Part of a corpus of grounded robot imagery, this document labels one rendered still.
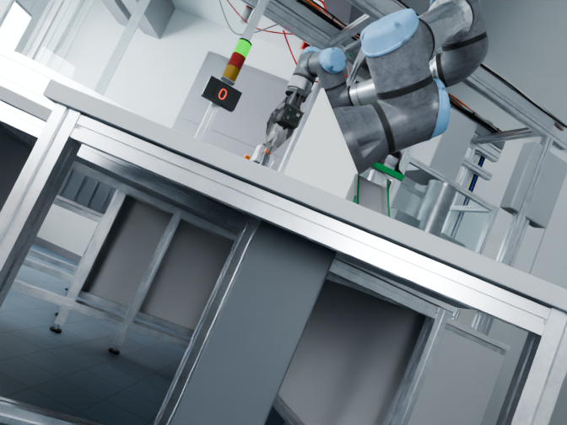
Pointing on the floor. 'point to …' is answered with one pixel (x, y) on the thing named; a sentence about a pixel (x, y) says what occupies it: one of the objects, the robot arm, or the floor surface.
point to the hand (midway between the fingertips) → (269, 148)
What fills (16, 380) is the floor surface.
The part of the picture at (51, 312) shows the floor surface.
